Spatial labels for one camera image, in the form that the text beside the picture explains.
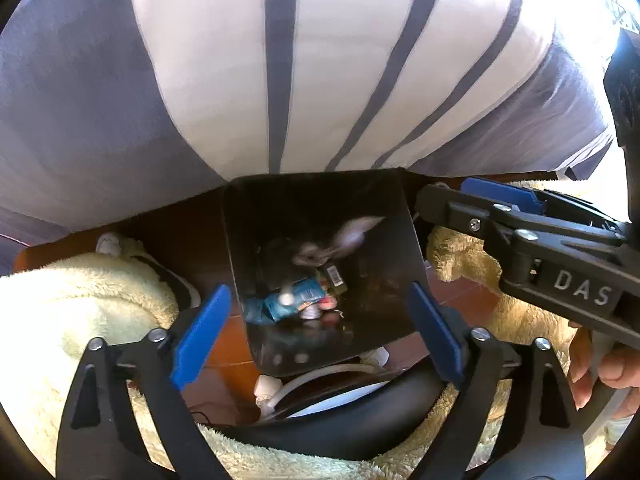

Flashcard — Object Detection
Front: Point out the blue snack packet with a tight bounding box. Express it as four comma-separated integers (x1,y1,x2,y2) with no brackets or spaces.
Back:
262,280,326,321

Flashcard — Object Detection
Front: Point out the green glass bottle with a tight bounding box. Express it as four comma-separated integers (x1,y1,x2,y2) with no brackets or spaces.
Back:
317,262,348,293

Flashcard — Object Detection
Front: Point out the person's right hand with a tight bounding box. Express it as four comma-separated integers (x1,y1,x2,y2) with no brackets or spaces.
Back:
570,327,640,421

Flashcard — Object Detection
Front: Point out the black curved plastic object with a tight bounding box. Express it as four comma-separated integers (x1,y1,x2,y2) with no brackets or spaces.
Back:
197,355,451,461

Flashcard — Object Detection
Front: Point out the wooden bed frame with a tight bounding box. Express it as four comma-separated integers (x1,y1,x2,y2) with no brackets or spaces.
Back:
12,180,226,271

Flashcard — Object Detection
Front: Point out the blue wrapper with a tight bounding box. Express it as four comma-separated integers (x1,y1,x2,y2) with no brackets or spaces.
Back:
242,297,271,323

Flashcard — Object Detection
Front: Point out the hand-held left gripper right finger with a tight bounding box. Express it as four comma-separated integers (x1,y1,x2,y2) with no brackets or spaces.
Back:
406,281,587,480

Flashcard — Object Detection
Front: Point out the striped white grey shirt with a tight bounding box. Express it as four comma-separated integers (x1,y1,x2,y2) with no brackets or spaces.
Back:
0,0,621,241

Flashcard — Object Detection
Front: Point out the black trash bin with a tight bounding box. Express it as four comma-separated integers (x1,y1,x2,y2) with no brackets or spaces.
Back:
221,167,426,378

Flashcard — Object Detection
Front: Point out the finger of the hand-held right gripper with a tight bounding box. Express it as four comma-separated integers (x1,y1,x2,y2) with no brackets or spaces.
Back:
413,183,531,281
460,176,626,241

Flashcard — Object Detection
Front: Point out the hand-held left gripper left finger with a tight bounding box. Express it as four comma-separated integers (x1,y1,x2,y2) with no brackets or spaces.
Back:
55,284,233,480

